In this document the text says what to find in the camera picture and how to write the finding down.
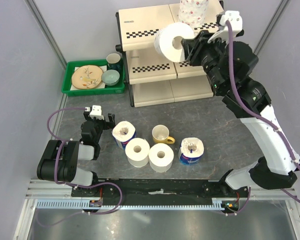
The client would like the floral ceramic plate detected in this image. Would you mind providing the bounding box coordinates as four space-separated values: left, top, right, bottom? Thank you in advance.
71 64 104 90

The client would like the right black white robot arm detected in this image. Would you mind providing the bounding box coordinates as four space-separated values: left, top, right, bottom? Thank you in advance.
181 30 300 197

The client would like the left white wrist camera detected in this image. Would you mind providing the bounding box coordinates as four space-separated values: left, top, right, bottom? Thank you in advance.
89 105 105 120

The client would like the floral white paper towel roll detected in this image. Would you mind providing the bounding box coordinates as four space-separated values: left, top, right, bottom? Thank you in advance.
178 0 209 28

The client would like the blue slotted cable duct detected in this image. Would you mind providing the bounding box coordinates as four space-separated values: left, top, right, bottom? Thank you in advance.
36 199 235 211

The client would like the green plastic tray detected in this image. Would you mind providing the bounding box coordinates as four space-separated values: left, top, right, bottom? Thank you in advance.
61 59 125 97

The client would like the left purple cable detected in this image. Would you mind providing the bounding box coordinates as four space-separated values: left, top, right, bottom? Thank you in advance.
36 106 123 228

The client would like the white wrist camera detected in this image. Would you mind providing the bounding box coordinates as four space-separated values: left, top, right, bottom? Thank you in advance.
207 10 243 44
89 105 105 120

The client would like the cream three-tier shelf rack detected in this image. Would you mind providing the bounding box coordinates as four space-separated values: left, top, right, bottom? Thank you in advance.
116 0 225 107

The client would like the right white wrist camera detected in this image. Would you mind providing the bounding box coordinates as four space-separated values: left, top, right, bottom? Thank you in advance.
207 10 243 44

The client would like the light green ceramic bowl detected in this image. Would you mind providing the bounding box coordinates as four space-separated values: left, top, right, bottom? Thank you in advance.
101 69 120 86

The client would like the blue wrapped paper towel roll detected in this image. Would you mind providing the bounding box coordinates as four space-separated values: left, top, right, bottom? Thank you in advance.
112 121 137 150
178 137 205 165

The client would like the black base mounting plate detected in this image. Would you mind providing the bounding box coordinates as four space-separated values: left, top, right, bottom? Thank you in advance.
71 177 251 208

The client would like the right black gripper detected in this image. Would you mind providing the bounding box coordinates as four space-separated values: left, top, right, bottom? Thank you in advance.
182 29 229 93

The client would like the plain white paper towel roll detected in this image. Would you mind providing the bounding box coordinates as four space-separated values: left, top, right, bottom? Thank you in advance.
148 143 174 173
125 137 150 168

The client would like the dark green mug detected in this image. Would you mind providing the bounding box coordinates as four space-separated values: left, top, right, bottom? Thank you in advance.
106 53 122 72

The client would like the yellow ceramic mug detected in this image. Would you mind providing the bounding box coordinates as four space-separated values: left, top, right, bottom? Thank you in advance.
151 124 176 144

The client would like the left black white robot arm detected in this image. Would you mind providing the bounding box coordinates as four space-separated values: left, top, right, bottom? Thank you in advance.
36 108 116 197

